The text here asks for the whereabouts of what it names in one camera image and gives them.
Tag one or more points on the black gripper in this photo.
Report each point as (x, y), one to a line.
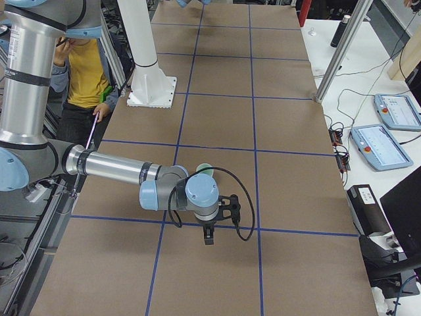
(208, 224)

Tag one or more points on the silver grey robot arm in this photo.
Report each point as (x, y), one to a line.
(31, 113)

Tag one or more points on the light green plastic cup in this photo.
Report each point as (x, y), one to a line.
(205, 168)

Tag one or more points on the black box with label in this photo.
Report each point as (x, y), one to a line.
(365, 209)

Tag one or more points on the lower teach pendant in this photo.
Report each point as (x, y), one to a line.
(379, 147)

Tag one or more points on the teach pendant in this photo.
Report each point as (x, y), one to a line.
(379, 147)
(397, 112)

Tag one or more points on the black monitor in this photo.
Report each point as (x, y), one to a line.
(401, 206)

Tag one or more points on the person in yellow shirt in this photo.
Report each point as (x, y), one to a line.
(81, 73)

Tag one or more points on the upper teach pendant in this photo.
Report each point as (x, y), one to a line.
(397, 112)

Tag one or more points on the black bottle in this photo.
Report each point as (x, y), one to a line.
(340, 30)

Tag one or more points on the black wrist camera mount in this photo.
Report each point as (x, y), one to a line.
(229, 208)

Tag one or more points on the white pedestal base plate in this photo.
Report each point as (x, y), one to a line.
(154, 93)

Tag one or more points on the aluminium profile post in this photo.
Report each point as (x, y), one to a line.
(350, 32)

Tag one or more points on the white pedestal column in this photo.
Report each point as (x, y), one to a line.
(135, 17)

